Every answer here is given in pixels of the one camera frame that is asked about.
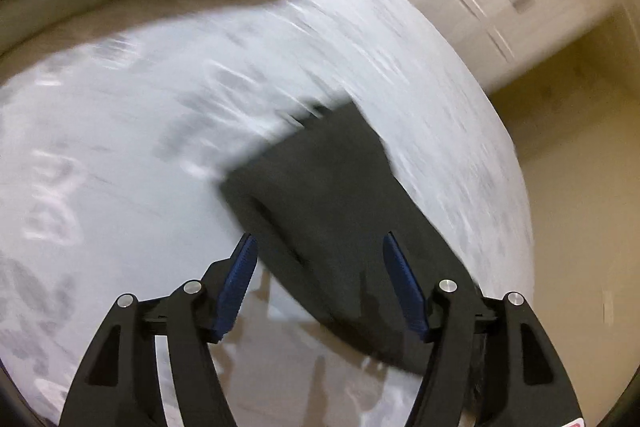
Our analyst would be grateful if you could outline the light grey bed blanket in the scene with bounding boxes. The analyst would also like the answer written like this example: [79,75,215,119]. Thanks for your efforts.
[1,0,535,421]

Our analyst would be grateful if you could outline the dark grey pants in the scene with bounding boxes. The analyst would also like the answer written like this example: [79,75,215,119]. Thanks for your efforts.
[219,100,490,427]

